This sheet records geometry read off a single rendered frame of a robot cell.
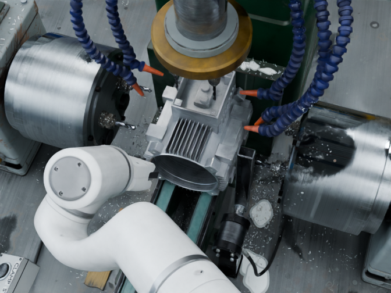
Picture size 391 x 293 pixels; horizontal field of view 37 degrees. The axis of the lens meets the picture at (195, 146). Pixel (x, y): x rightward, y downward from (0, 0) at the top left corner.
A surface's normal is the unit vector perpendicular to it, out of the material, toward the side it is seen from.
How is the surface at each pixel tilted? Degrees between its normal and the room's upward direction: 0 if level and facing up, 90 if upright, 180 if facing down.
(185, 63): 0
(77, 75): 9
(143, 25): 0
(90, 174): 27
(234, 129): 0
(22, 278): 62
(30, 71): 17
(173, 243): 32
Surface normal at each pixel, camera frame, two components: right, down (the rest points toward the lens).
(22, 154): 0.95, 0.27
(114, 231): -0.65, -0.35
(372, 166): -0.15, -0.14
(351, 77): -0.04, -0.46
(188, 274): -0.14, -0.77
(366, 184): -0.22, 0.11
